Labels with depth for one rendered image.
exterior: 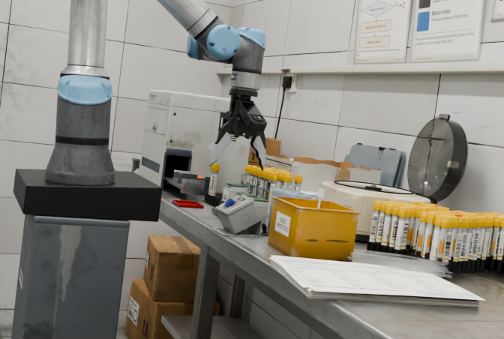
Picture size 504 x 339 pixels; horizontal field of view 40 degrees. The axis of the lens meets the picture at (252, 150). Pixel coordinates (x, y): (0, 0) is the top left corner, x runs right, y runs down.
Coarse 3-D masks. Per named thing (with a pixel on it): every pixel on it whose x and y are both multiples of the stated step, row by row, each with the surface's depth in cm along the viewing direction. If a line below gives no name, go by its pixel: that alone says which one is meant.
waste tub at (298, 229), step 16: (272, 208) 142; (288, 208) 135; (304, 208) 131; (320, 208) 132; (336, 208) 144; (272, 224) 142; (288, 224) 134; (304, 224) 131; (320, 224) 133; (336, 224) 134; (352, 224) 135; (272, 240) 141; (288, 240) 134; (304, 240) 132; (320, 240) 133; (336, 240) 134; (352, 240) 135; (304, 256) 132; (320, 256) 133; (336, 256) 134
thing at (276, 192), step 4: (276, 188) 159; (272, 192) 159; (276, 192) 157; (280, 192) 156; (284, 192) 154; (288, 192) 154; (292, 192) 155; (296, 192) 156; (280, 196) 156; (284, 196) 154; (288, 196) 153; (292, 196) 151; (296, 196) 150; (300, 196) 151; (304, 196) 151; (308, 196) 152; (272, 200) 158; (272, 204) 158; (268, 220) 159; (268, 224) 159; (268, 228) 157
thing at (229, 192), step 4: (224, 188) 174; (228, 188) 173; (232, 188) 172; (236, 188) 172; (240, 188) 173; (244, 188) 173; (224, 192) 174; (228, 192) 172; (232, 192) 172; (236, 192) 172; (240, 192) 173; (244, 192) 173; (224, 196) 174; (228, 196) 172; (232, 196) 172; (224, 200) 174
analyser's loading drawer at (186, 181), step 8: (176, 176) 201; (184, 176) 197; (192, 176) 198; (176, 184) 196; (184, 184) 191; (192, 184) 192; (200, 184) 193; (184, 192) 192; (192, 192) 193; (200, 192) 193
